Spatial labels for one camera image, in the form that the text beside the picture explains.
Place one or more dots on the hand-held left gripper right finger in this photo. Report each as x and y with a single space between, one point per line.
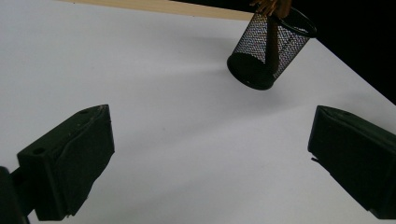
358 155

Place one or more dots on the white table mat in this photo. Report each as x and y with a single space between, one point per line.
155 77

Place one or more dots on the light wooden table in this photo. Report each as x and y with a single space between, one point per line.
186 7

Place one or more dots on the black mesh cup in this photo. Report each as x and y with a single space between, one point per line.
249 71

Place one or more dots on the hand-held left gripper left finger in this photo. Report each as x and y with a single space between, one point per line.
71 161

